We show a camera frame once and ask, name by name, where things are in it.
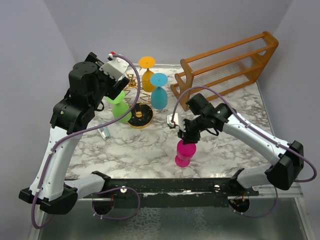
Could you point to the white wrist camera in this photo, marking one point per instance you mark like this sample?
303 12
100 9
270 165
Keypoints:
175 120
115 68

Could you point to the pink plastic goblet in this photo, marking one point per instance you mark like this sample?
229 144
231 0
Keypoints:
184 153

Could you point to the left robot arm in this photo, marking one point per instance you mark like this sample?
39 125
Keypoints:
89 82

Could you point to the green plastic goblet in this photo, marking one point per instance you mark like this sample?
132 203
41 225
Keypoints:
119 106

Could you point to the light blue stapler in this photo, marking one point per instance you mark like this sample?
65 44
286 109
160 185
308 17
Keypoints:
104 132

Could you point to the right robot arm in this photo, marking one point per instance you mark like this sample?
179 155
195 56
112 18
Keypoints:
284 158

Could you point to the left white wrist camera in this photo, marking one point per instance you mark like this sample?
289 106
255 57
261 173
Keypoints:
115 68

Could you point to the teal plastic goblet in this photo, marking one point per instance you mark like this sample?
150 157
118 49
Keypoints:
159 97

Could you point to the wooden rack with clear rods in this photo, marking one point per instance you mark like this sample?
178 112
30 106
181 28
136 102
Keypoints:
244 58

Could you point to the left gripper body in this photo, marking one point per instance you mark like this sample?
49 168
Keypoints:
109 85

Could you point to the gold wire wine glass rack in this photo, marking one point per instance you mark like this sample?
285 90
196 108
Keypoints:
142 113

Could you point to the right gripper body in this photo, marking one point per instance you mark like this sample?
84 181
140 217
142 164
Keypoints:
193 129

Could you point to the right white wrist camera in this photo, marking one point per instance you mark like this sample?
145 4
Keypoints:
175 120

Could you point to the orange plastic goblet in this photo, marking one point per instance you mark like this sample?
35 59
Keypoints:
147 62

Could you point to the black base frame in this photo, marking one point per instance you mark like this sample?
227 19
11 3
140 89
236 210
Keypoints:
128 193

